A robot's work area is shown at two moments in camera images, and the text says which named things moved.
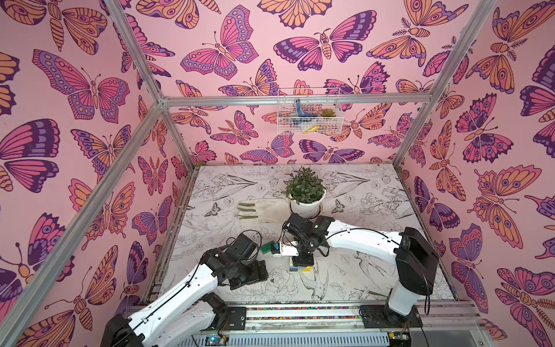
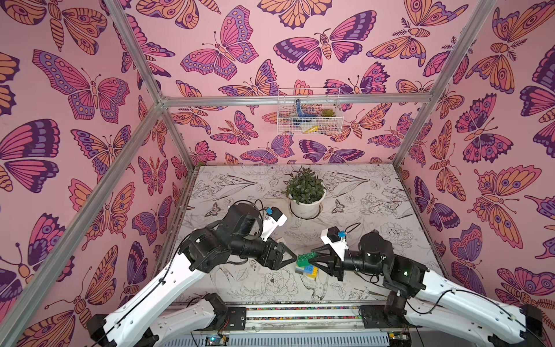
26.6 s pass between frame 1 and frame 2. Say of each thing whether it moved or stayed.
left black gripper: moved
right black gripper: moved
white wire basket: stayed
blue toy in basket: stayed
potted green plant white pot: stayed
